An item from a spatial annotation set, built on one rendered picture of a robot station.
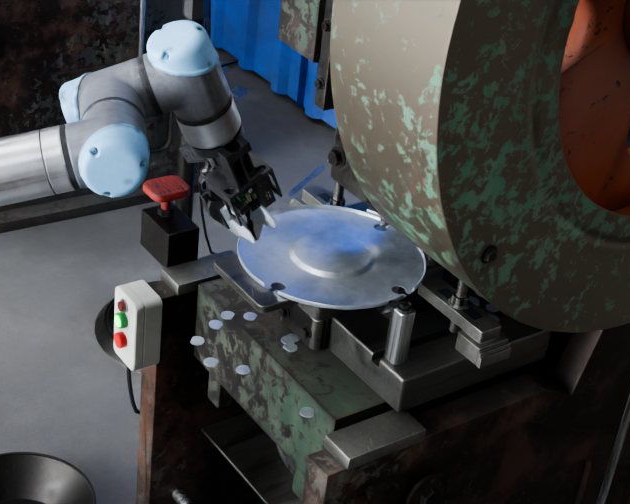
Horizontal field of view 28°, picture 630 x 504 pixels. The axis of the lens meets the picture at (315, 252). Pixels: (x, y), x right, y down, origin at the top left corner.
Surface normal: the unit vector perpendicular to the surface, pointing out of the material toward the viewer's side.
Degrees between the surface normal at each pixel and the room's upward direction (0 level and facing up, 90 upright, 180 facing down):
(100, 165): 90
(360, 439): 0
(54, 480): 49
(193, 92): 100
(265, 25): 90
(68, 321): 0
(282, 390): 90
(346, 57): 98
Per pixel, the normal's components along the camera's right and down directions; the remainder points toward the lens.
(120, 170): 0.16, 0.53
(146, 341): 0.57, 0.48
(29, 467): 0.04, -0.17
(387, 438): 0.11, -0.85
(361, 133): -0.81, 0.49
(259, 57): -0.82, 0.22
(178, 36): -0.25, -0.66
